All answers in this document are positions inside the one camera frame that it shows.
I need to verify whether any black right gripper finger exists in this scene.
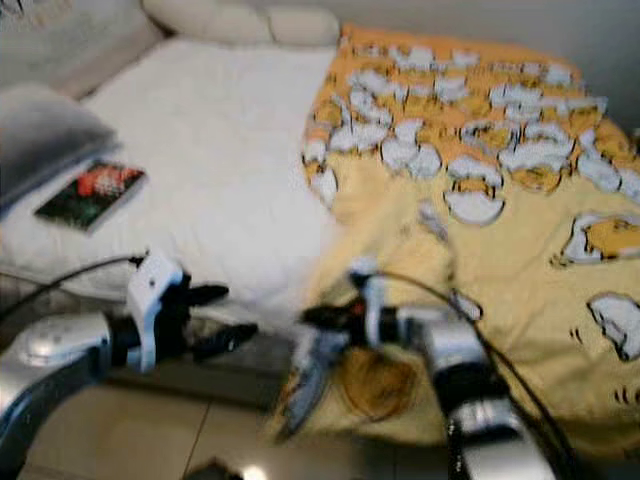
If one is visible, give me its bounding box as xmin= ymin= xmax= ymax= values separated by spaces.
xmin=300 ymin=304 xmax=353 ymax=329

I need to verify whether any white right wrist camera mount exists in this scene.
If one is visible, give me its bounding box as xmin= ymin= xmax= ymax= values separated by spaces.
xmin=350 ymin=257 xmax=392 ymax=347

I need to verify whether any yellow cartoon print blanket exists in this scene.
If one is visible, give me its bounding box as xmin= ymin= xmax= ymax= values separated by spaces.
xmin=264 ymin=24 xmax=640 ymax=463

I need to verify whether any dark robot foot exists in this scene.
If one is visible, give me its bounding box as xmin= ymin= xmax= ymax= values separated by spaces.
xmin=184 ymin=459 xmax=243 ymax=480

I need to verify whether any wide beige headboard cushion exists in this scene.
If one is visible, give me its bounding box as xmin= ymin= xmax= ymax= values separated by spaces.
xmin=141 ymin=0 xmax=276 ymax=47

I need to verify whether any grey pillow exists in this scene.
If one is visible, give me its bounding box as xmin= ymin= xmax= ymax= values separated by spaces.
xmin=0 ymin=82 xmax=117 ymax=217

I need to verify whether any dark book with red cover art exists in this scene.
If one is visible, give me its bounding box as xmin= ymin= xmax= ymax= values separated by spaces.
xmin=34 ymin=159 xmax=148 ymax=234

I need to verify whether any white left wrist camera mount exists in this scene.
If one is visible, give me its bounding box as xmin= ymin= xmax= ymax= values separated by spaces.
xmin=129 ymin=249 xmax=194 ymax=347

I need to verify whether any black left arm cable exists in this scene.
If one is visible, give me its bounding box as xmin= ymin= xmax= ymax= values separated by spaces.
xmin=0 ymin=254 xmax=147 ymax=323

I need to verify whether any white quilted mattress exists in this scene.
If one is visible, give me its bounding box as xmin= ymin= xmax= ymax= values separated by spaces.
xmin=0 ymin=40 xmax=347 ymax=323

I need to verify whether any grey patterned fabric panel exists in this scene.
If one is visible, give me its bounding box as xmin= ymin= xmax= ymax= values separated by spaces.
xmin=0 ymin=0 xmax=165 ymax=99

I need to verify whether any narrow beige headboard cushion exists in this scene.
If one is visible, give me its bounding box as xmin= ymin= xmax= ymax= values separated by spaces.
xmin=268 ymin=6 xmax=342 ymax=49

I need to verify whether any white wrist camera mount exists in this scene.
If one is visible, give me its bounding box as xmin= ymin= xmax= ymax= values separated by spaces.
xmin=129 ymin=249 xmax=194 ymax=347
xmin=350 ymin=257 xmax=392 ymax=347

